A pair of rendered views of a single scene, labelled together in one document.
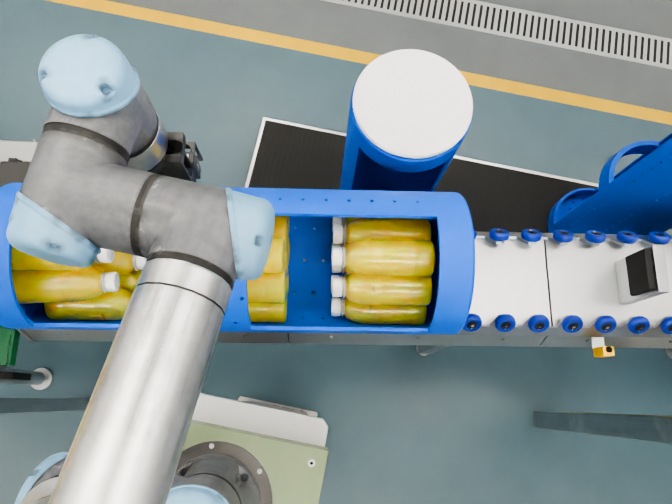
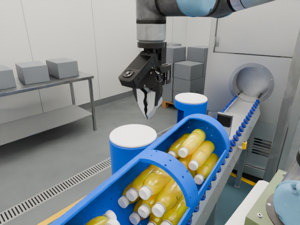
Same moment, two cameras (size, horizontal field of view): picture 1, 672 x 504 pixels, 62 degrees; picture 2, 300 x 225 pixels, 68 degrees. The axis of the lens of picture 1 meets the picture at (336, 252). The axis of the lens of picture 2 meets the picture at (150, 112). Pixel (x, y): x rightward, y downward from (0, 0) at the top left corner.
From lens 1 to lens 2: 88 cm
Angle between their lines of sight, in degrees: 58
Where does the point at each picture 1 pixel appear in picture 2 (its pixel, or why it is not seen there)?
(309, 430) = (264, 186)
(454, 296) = (219, 126)
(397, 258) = (195, 135)
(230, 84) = not seen: outside the picture
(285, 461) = not seen: hidden behind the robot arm
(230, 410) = (244, 210)
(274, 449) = (275, 184)
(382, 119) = (132, 141)
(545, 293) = not seen: hidden behind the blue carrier
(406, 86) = (126, 133)
